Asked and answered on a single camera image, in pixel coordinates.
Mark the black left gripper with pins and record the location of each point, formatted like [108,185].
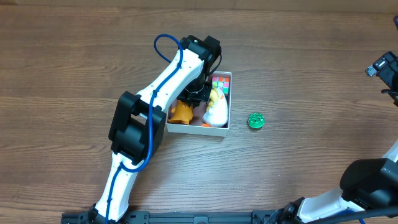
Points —
[193,94]

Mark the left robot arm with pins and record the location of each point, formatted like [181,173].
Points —
[138,124]

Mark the white box pink interior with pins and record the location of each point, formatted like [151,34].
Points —
[197,126]

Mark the multicoloured puzzle cube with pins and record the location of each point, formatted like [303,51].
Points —
[221,83]

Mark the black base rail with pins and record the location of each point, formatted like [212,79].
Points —
[145,217]

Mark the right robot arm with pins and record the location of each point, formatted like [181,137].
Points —
[368,189]

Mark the green lattice wheel toy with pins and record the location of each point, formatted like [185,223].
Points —
[256,121]

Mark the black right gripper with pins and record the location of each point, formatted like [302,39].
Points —
[389,74]

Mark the orange dinosaur toy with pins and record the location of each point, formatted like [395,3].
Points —
[181,114]

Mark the white plush duck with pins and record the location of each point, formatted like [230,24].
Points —
[217,111]

